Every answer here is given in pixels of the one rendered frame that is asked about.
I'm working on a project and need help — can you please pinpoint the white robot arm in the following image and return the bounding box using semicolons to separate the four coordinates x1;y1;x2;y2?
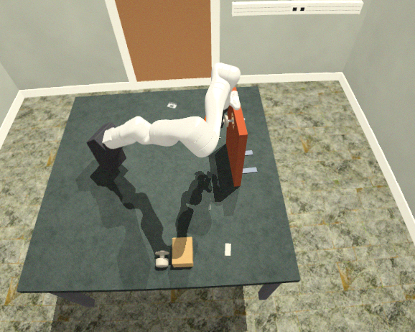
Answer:
102;63;241;157

